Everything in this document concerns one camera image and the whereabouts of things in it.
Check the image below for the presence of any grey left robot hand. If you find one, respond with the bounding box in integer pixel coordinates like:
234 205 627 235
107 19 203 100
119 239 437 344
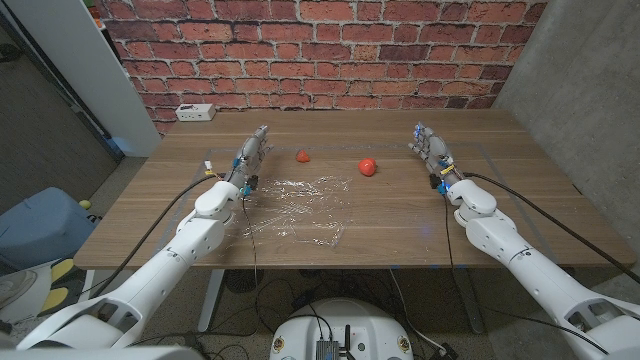
225 124 275 196

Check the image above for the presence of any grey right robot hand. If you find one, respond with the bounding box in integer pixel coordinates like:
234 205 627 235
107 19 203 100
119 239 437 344
408 122 464 195

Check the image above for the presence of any clear plastic wrap sheet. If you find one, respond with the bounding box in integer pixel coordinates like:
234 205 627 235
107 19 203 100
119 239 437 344
219 174 354 249

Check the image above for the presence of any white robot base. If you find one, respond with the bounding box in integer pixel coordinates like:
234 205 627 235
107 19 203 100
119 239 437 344
269 298 415 360

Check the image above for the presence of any white power strip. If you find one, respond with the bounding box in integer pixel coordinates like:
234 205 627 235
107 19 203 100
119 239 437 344
175 103 217 123

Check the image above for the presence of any black round floor fan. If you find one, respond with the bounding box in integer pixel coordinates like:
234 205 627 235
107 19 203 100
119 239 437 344
223 269 265 294

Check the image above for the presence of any red brick print backdrop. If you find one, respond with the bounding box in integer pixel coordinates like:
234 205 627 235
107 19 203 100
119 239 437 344
94 0 549 136

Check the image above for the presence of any white table leg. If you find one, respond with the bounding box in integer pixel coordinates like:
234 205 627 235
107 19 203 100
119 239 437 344
197 268 226 333

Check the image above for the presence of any grey table leg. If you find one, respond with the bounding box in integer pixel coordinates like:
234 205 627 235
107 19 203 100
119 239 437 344
452 269 486 335

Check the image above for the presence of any white partition panel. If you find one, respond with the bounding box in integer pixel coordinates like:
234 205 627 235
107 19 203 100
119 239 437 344
4 0 162 158

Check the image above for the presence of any grey electronics box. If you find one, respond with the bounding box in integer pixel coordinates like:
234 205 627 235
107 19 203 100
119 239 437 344
314 339 342 360

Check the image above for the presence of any blue plastic bin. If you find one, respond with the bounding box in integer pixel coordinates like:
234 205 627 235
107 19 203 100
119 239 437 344
0 187 99 271

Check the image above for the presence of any yellow and black floor item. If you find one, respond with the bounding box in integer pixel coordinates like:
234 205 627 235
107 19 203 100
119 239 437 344
38 257 87 317

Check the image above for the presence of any white robot torso edge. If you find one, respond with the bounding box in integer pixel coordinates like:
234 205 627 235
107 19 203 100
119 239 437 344
0 344 206 360

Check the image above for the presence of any thin black left wrist cable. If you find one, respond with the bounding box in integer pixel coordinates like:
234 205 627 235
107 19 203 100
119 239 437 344
241 195 262 306

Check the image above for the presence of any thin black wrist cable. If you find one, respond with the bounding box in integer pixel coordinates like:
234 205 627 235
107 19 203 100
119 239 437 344
442 193 609 357
241 195 262 306

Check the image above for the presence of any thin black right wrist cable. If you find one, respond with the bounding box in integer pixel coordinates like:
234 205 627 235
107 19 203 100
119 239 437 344
442 193 609 357

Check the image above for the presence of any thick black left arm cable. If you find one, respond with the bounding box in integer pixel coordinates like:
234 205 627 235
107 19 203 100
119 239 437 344
92 172 221 299

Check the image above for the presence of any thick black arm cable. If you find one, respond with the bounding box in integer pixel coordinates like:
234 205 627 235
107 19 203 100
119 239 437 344
92 172 221 299
462 171 640 285

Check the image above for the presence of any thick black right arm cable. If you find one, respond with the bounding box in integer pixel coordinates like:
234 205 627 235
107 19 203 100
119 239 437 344
462 171 640 285

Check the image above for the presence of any white floor cable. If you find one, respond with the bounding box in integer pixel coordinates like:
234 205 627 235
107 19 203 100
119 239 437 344
388 268 449 354

